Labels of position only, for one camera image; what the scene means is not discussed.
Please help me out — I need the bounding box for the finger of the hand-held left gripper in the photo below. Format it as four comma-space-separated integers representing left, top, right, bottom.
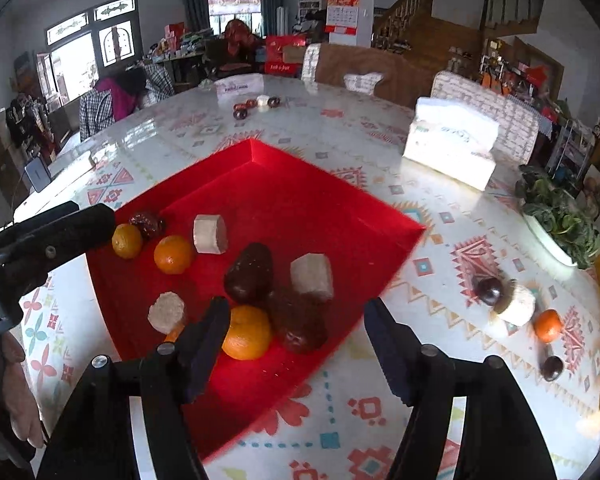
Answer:
0, 201, 117, 292

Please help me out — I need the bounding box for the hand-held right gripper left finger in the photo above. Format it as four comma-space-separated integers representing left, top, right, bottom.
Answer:
36, 296, 232, 480

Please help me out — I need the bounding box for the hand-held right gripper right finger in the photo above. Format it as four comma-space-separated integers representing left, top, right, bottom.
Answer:
363, 297, 558, 480

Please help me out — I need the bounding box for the small mandarin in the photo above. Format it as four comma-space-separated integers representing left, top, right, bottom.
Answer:
111, 223, 144, 260
533, 308, 564, 344

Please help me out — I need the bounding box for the dark avocado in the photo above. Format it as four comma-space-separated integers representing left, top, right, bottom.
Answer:
223, 242, 275, 305

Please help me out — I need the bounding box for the large red date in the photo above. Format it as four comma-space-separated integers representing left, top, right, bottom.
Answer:
267, 287, 329, 354

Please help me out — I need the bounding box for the large sugarcane piece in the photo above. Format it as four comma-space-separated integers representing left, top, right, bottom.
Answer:
289, 253, 335, 301

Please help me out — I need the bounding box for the red plastic tray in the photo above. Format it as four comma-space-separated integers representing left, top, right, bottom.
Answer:
85, 138, 427, 462

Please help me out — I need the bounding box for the person's left hand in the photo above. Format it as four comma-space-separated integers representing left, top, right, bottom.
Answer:
0, 332, 47, 452

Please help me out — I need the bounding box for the grey tablet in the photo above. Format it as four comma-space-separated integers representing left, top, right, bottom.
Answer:
23, 155, 54, 194

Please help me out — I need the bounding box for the white oval plate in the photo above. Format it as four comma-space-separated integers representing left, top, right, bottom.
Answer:
522, 212, 581, 268

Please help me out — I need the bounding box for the glazed entrance door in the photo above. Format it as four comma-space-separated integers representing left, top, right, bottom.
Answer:
35, 0, 144, 111

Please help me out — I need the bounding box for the plate of green leaves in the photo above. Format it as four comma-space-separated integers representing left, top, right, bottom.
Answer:
514, 164, 600, 270

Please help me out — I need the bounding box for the small white tissue pack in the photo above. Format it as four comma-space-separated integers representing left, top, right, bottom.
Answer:
213, 73, 266, 104

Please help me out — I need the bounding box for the red decoration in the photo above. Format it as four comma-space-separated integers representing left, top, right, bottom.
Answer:
223, 18, 261, 66

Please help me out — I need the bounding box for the chair with patterned cover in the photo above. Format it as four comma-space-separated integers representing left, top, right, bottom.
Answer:
431, 70, 541, 166

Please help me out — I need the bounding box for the blue curtain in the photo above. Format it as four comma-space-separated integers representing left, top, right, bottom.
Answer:
181, 0, 209, 31
259, 0, 285, 36

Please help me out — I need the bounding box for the metal rack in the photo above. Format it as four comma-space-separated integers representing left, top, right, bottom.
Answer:
547, 119, 594, 182

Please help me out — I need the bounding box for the white chair cushion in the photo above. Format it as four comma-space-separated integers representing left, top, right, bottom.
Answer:
343, 72, 385, 96

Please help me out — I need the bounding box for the red gift box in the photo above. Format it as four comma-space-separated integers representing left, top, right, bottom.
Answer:
264, 34, 309, 76

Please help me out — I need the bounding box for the brown chair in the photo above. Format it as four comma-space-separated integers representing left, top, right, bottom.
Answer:
301, 42, 417, 109

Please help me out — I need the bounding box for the wooden staircase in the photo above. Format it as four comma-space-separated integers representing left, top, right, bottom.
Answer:
371, 0, 547, 77

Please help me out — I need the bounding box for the red wall calendar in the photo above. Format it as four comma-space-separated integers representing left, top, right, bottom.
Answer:
324, 0, 361, 36

